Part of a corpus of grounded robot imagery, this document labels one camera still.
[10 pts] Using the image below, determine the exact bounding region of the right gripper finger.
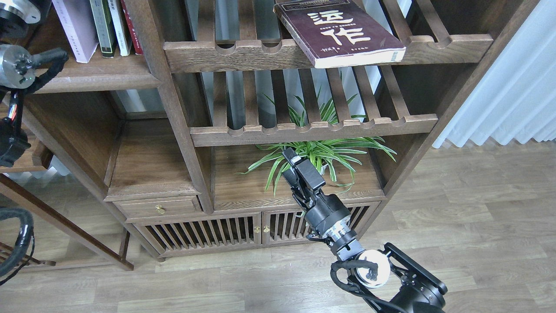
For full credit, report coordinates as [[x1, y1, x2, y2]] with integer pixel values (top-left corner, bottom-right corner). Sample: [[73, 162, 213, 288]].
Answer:
[[282, 148, 326, 194]]

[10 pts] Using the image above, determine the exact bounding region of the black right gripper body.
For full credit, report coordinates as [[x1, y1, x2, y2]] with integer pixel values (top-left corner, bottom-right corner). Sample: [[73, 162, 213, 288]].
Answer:
[[289, 180, 353, 242]]

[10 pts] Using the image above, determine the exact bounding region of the yellow and black book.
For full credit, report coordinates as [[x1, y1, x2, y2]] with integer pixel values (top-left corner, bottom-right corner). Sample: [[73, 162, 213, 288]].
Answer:
[[89, 0, 116, 58]]

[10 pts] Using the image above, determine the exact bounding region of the pale purple book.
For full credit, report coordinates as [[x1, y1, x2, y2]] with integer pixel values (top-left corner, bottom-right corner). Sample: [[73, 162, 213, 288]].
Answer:
[[52, 0, 99, 63]]

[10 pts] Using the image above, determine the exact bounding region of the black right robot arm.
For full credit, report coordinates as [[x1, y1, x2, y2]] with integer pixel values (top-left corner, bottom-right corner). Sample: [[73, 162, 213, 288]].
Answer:
[[282, 148, 447, 313]]

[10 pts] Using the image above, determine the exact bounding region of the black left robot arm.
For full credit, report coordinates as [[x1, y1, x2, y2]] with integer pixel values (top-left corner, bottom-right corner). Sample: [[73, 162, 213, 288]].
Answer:
[[0, 0, 68, 284]]

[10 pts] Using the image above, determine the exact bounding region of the green spider plant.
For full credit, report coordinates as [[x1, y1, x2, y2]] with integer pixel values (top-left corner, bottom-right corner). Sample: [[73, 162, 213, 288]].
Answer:
[[236, 95, 397, 194]]

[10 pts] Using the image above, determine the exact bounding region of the dark wooden bookshelf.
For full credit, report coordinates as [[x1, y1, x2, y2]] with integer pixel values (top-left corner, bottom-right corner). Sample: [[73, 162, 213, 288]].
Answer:
[[23, 0, 538, 258]]

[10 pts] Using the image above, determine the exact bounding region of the dark maroon book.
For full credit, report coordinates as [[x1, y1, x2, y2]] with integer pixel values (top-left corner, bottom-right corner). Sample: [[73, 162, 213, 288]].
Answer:
[[273, 0, 406, 69]]

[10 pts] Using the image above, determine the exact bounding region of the brass drawer knob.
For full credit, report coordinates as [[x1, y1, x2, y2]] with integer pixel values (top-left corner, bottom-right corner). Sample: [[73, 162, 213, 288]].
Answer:
[[156, 205, 165, 215]]

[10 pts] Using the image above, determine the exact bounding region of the white curtain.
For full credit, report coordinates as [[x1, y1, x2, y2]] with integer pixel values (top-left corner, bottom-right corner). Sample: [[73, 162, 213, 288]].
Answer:
[[433, 0, 556, 148]]

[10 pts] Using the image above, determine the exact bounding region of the red upright book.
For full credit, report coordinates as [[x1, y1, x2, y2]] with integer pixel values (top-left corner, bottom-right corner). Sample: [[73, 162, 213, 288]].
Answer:
[[120, 0, 143, 55]]

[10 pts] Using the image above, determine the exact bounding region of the white upright book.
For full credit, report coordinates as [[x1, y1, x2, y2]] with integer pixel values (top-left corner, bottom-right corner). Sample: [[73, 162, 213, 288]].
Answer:
[[109, 0, 132, 56]]

